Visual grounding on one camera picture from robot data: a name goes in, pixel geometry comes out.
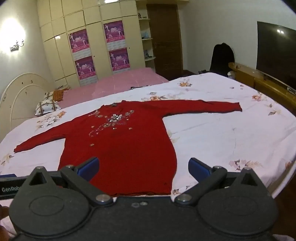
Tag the small white floral pillow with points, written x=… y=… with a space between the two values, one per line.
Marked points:
x=49 y=95

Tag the cream wardrobe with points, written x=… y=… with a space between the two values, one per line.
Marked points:
x=97 y=37

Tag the purple wall poster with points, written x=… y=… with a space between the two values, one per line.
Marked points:
x=114 y=31
x=119 y=59
x=78 y=41
x=85 y=67

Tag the cream corner shelf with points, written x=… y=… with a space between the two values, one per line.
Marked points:
x=145 y=34

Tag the white floral bed blanket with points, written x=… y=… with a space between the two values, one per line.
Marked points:
x=219 y=136

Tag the flat black item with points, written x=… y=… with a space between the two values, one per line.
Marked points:
x=138 y=87

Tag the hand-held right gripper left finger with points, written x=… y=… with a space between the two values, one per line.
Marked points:
x=89 y=168

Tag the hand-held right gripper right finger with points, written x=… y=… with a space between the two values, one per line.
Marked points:
x=198 y=168

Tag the person's left hand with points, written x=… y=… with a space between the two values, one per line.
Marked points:
x=3 y=212

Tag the white wall lamp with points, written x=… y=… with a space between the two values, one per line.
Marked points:
x=17 y=44

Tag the red beaded sweater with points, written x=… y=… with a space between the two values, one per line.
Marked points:
x=129 y=148

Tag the brown wooden door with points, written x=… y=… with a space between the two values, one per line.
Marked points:
x=165 y=39

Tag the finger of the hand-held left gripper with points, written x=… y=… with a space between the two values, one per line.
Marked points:
x=8 y=175

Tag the black flat television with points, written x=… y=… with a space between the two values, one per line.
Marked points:
x=276 y=52

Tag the orange striped pillow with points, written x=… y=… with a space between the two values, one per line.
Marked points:
x=57 y=95

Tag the pink checked bed sheet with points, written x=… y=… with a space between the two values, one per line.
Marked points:
x=111 y=83

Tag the white brown patterned pillow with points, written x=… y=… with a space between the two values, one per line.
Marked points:
x=47 y=107

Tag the white arched headboard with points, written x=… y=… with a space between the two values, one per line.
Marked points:
x=20 y=97

